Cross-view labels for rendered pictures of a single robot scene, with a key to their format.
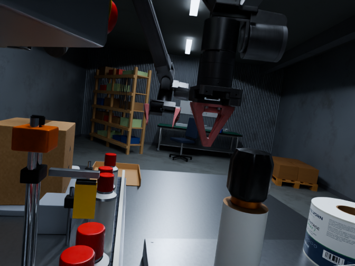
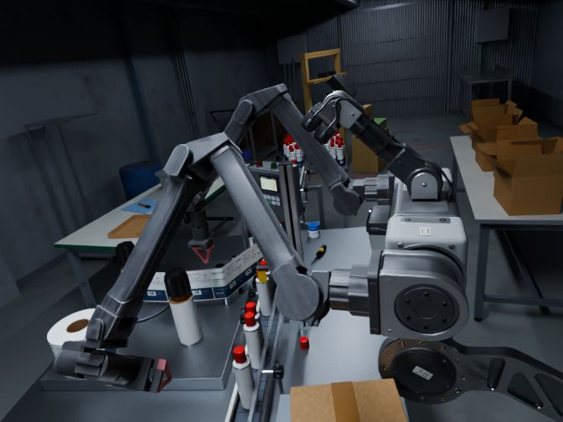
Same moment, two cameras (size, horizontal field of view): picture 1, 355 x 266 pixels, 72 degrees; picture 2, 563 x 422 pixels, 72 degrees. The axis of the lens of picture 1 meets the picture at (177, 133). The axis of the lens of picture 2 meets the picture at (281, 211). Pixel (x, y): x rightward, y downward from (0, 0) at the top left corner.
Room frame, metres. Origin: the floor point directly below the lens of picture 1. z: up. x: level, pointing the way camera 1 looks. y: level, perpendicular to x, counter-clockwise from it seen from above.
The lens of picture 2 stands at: (1.47, 0.66, 1.84)
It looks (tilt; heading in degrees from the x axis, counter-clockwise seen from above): 22 degrees down; 201
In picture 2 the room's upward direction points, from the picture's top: 8 degrees counter-clockwise
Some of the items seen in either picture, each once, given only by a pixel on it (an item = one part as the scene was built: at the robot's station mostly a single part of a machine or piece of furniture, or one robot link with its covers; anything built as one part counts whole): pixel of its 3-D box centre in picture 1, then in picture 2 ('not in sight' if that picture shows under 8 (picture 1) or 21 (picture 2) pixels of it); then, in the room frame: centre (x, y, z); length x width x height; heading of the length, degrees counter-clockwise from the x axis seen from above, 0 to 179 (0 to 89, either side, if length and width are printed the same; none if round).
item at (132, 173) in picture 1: (115, 172); not in sight; (1.32, 0.31, 0.85); 0.30 x 0.26 x 0.04; 12
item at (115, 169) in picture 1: (107, 187); (245, 377); (0.71, 0.19, 0.98); 0.05 x 0.05 x 0.20
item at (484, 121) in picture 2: not in sight; (498, 143); (-1.97, 1.26, 0.97); 0.45 x 0.44 x 0.37; 93
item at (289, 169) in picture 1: (288, 171); not in sight; (5.15, -2.47, 0.21); 1.19 x 0.87 x 0.41; 0
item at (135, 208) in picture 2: not in sight; (144, 206); (-1.02, -1.50, 0.81); 0.32 x 0.24 x 0.01; 76
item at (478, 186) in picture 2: not in sight; (508, 208); (-2.00, 1.37, 0.39); 2.20 x 0.80 x 0.78; 0
